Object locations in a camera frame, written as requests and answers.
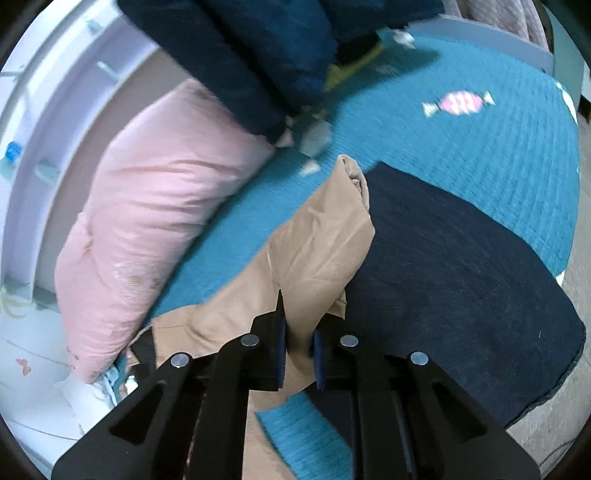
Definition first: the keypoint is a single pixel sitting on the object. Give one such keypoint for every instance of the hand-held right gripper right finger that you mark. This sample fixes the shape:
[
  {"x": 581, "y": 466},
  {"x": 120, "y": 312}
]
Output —
[{"x": 318, "y": 364}]

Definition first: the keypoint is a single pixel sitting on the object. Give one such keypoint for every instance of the tan garment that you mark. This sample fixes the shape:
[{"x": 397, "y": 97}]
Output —
[{"x": 300, "y": 258}]

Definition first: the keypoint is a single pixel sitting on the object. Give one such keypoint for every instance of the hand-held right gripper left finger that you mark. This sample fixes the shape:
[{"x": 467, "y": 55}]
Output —
[{"x": 280, "y": 353}]

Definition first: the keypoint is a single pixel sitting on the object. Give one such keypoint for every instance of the pale bed frame rail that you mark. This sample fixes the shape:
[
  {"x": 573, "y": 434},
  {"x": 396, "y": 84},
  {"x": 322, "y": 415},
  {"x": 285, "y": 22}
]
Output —
[{"x": 498, "y": 44}]

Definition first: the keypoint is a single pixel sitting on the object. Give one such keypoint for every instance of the pink pillow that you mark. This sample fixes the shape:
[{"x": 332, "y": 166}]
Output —
[{"x": 152, "y": 207}]

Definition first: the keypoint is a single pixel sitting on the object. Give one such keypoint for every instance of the yellow-green cloth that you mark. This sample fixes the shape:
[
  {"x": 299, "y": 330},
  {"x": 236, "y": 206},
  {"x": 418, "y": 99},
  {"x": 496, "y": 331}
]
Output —
[{"x": 353, "y": 64}]

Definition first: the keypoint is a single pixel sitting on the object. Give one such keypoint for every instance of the person's dark blue jacket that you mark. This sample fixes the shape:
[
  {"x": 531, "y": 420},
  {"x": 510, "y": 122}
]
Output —
[{"x": 383, "y": 16}]

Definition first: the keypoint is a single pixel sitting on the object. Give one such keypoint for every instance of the navy blue cloth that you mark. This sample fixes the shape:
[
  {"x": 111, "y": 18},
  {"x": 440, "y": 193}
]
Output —
[{"x": 452, "y": 277}]

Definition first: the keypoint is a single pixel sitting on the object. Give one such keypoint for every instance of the small blue object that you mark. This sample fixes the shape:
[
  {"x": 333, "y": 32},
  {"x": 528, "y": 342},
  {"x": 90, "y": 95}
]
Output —
[{"x": 14, "y": 151}]

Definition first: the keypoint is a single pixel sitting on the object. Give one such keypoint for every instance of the white bed sheet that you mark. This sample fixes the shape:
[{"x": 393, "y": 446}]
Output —
[{"x": 92, "y": 392}]

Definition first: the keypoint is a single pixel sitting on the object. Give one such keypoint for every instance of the pink knitted blanket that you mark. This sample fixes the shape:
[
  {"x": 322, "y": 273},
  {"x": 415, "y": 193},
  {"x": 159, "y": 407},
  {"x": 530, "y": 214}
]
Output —
[{"x": 498, "y": 18}]

